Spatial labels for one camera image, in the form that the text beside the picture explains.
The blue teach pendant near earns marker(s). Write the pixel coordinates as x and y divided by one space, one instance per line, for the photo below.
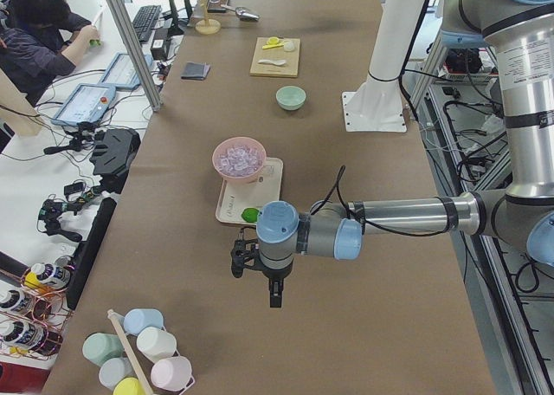
86 104

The green lime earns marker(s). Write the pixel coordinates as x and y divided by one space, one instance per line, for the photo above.
250 215

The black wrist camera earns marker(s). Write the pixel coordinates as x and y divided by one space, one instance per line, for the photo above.
245 255

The seated person in dark jacket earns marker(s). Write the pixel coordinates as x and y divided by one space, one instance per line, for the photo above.
40 41

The mint green bowl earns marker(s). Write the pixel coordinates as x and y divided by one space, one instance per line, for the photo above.
290 98

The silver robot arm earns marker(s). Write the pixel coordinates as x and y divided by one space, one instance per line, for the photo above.
521 34

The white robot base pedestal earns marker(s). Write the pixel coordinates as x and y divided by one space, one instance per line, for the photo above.
377 104

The white cup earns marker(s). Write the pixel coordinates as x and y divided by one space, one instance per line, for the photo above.
156 344

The folded grey cloth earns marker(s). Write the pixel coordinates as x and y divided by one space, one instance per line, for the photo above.
195 71

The blue cup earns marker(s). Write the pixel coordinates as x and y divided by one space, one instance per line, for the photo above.
138 319

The blue teach pendant far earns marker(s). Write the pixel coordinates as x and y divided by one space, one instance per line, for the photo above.
120 73

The metal ice scoop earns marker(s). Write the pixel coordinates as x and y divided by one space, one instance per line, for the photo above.
242 13

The pink cup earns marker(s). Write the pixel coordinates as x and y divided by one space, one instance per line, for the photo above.
172 374

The wooden mug tree stand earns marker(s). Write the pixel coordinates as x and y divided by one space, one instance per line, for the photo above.
207 25

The copper wire bottle rack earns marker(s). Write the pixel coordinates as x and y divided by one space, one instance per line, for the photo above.
34 312

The white ceramic spoon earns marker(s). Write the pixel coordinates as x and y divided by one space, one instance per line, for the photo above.
277 63

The black keyboard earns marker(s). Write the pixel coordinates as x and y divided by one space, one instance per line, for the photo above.
144 21

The pink bowl of ice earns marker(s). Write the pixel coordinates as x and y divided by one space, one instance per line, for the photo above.
239 160

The blue teach pendant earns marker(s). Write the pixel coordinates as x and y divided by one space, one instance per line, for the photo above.
86 104
120 73

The green cup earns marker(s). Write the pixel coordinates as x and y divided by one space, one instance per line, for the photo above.
101 347

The aluminium frame post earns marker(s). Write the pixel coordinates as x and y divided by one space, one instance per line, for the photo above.
134 50

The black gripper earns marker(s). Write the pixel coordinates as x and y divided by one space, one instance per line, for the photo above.
274 276

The white steamed bun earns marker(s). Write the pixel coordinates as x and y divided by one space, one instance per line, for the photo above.
289 46

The beige rabbit tray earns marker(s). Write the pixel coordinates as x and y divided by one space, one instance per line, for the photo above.
234 198

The yellow cup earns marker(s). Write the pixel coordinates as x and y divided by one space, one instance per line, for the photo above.
129 386

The yellow plastic knife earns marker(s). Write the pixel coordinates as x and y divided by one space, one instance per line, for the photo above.
272 46

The grey cup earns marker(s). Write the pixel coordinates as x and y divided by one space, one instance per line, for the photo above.
113 371

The wooden cutting board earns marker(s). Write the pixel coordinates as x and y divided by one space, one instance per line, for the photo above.
291 70

